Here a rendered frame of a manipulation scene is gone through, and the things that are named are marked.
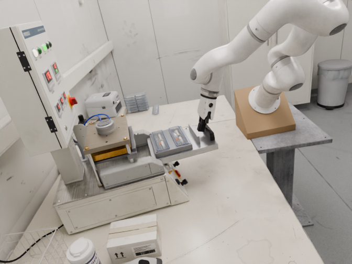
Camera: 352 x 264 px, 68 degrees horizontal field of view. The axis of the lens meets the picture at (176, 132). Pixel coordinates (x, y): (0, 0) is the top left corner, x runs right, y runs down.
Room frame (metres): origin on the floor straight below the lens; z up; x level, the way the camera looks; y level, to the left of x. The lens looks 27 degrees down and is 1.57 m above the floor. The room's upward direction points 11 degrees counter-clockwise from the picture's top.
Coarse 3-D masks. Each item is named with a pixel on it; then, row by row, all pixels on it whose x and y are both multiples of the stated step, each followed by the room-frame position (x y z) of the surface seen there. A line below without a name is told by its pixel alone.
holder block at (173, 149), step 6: (180, 126) 1.16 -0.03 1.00; (168, 132) 1.13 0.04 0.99; (150, 138) 1.10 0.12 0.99; (168, 138) 1.06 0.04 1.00; (186, 138) 1.03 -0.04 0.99; (174, 144) 1.00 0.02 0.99; (156, 150) 0.97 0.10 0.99; (168, 150) 0.96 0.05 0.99; (174, 150) 0.96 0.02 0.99; (180, 150) 0.96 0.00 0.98; (156, 156) 0.95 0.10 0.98; (162, 156) 0.95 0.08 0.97
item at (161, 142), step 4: (152, 132) 1.14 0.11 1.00; (156, 132) 1.13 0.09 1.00; (160, 132) 1.12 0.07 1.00; (156, 136) 1.09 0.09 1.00; (160, 136) 1.08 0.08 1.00; (164, 136) 1.07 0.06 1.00; (156, 140) 1.05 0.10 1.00; (160, 140) 1.04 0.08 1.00; (164, 140) 1.03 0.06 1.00; (156, 144) 1.01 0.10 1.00; (160, 144) 1.01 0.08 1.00; (164, 144) 1.00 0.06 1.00; (160, 148) 0.97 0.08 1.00
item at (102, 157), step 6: (108, 150) 0.94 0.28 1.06; (114, 150) 0.93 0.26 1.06; (120, 150) 0.93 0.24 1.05; (126, 150) 0.93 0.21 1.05; (96, 156) 0.91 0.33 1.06; (102, 156) 0.92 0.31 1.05; (108, 156) 0.92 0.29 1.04; (114, 156) 0.92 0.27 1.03; (120, 156) 0.93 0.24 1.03; (126, 156) 0.93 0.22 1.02; (96, 162) 0.91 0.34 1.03; (102, 162) 0.91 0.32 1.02
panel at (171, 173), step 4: (164, 164) 0.99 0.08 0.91; (172, 164) 1.13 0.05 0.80; (164, 168) 0.94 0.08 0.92; (172, 168) 1.07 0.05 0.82; (176, 168) 1.14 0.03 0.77; (168, 172) 0.93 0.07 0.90; (172, 172) 1.00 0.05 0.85; (172, 176) 0.95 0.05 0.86; (176, 176) 1.01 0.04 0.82; (176, 180) 0.93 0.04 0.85; (180, 180) 1.02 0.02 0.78; (180, 184) 0.95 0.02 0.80; (180, 188) 0.91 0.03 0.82; (184, 188) 0.97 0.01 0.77; (184, 192) 0.91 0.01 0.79; (188, 196) 0.91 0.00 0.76
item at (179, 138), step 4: (172, 128) 1.14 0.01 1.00; (176, 128) 1.13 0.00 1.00; (180, 128) 1.12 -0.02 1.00; (172, 132) 1.10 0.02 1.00; (176, 132) 1.09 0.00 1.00; (180, 132) 1.09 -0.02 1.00; (172, 136) 1.06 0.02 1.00; (176, 136) 1.05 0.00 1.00; (180, 136) 1.04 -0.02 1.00; (184, 136) 1.04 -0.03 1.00; (176, 140) 1.01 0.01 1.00; (180, 140) 1.01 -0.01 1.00; (184, 140) 1.00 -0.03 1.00; (176, 144) 0.98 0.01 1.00
